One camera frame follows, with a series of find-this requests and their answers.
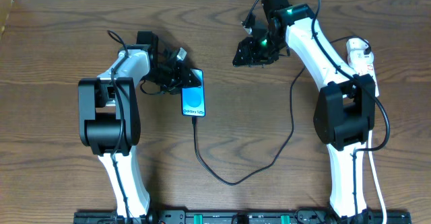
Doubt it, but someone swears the blue Galaxy smartphone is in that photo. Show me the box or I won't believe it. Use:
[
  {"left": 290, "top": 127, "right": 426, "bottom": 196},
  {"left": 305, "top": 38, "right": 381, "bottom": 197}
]
[{"left": 181, "top": 69, "right": 205, "bottom": 117}]

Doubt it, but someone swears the black USB charging cable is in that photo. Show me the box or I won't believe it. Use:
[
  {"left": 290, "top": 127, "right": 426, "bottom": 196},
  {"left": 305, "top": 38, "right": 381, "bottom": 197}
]
[{"left": 191, "top": 35, "right": 372, "bottom": 186}]

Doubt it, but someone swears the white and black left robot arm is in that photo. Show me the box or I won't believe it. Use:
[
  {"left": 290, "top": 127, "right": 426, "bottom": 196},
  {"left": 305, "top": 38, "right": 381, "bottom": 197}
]
[{"left": 78, "top": 30, "right": 202, "bottom": 223}]

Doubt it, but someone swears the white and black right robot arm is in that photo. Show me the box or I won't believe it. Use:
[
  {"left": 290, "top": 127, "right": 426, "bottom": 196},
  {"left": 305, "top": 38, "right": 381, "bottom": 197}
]
[{"left": 232, "top": 0, "right": 376, "bottom": 223}]

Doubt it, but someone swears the white charger plug adapter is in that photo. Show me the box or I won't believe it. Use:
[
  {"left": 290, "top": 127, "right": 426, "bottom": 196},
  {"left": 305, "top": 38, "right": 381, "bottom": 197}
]
[{"left": 346, "top": 38, "right": 374, "bottom": 68}]

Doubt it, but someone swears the white power strip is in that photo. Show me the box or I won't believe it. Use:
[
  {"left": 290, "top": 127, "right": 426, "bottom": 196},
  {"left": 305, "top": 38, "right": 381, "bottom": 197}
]
[{"left": 345, "top": 37, "right": 380, "bottom": 97}]

